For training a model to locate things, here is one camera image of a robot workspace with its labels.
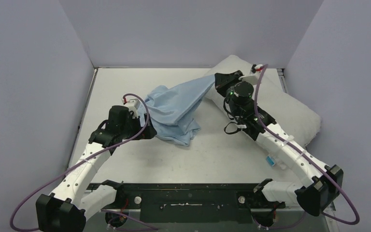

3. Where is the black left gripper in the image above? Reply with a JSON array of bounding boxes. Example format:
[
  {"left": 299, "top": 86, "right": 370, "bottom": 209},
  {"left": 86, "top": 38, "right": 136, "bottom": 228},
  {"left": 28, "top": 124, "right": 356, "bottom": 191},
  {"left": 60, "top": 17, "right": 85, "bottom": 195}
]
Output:
[{"left": 120, "top": 113, "right": 157, "bottom": 141}]

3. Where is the light blue pillowcase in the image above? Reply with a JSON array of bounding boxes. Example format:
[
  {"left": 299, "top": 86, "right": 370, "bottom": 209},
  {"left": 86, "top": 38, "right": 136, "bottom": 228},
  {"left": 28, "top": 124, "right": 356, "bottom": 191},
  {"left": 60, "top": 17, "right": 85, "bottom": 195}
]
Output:
[{"left": 138, "top": 75, "right": 214, "bottom": 146}]

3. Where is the white pillow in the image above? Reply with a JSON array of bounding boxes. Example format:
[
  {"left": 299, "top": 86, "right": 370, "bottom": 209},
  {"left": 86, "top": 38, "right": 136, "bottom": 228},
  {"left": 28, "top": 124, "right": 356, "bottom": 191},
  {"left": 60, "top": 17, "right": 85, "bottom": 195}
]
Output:
[{"left": 204, "top": 55, "right": 321, "bottom": 150}]

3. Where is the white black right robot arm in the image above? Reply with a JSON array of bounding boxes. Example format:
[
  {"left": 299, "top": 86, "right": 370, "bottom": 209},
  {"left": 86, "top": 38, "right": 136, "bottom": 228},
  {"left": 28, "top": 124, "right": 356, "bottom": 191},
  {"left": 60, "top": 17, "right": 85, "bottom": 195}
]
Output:
[{"left": 214, "top": 71, "right": 343, "bottom": 217}]

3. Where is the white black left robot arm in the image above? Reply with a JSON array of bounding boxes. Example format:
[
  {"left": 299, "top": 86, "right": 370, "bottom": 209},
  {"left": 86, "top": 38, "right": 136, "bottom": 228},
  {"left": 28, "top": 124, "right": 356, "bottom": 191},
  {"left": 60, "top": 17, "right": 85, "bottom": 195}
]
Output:
[{"left": 36, "top": 100, "right": 156, "bottom": 232}]

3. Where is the blue pillow label tag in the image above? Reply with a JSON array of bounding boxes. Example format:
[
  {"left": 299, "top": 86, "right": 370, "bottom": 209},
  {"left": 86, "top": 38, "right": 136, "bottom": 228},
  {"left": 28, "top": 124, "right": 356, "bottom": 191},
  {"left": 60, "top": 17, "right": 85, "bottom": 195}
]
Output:
[{"left": 266, "top": 155, "right": 276, "bottom": 167}]

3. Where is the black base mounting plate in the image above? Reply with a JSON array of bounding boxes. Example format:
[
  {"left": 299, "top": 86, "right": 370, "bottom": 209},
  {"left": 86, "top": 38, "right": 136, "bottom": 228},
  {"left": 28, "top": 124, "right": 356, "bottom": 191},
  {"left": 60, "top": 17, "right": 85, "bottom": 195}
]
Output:
[{"left": 85, "top": 182, "right": 301, "bottom": 224}]

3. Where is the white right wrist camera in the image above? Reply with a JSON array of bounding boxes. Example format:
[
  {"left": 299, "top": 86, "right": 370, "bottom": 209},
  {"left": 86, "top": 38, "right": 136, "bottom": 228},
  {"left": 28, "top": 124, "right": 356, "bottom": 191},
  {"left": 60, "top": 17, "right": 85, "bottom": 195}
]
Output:
[{"left": 239, "top": 64, "right": 264, "bottom": 86}]

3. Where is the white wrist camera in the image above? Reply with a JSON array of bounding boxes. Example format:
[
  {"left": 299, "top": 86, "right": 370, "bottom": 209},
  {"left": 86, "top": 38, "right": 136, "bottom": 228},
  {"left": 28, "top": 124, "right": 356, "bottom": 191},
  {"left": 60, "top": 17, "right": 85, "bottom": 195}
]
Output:
[
  {"left": 124, "top": 99, "right": 140, "bottom": 118},
  {"left": 239, "top": 64, "right": 264, "bottom": 86}
]

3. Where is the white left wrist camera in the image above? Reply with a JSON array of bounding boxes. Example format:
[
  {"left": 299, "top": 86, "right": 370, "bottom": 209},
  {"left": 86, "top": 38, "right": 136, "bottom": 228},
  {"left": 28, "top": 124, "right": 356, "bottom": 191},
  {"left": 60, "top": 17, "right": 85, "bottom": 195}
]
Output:
[{"left": 124, "top": 99, "right": 140, "bottom": 118}]

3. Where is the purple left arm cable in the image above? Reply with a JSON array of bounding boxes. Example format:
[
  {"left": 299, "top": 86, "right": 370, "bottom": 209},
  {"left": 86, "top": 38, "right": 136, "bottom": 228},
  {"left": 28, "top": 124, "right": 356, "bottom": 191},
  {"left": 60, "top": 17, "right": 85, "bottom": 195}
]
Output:
[{"left": 10, "top": 93, "right": 151, "bottom": 232}]

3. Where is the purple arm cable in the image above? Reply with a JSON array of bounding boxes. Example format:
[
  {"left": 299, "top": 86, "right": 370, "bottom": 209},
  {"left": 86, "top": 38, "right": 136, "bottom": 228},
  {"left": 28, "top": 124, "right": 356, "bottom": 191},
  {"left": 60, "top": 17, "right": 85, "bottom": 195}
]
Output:
[
  {"left": 10, "top": 93, "right": 151, "bottom": 232},
  {"left": 253, "top": 64, "right": 360, "bottom": 226}
]

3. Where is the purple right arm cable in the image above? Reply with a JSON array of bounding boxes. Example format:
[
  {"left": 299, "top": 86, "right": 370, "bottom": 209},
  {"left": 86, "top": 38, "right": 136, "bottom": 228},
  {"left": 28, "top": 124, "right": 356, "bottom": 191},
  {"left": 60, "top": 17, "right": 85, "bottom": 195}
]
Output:
[{"left": 253, "top": 64, "right": 360, "bottom": 226}]

